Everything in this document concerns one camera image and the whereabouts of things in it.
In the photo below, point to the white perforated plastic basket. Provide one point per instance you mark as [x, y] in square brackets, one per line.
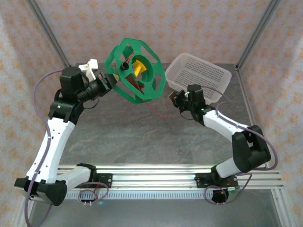
[201, 73]

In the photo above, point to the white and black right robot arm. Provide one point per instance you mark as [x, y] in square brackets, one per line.
[222, 125]

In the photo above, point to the grey metal sheet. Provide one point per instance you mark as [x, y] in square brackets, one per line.
[154, 212]

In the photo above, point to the aluminium frame post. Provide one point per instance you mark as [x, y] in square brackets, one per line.
[258, 35]
[48, 35]

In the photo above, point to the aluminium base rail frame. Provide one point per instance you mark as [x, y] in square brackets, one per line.
[154, 179]

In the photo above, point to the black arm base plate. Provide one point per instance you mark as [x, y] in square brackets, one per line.
[106, 180]
[201, 180]

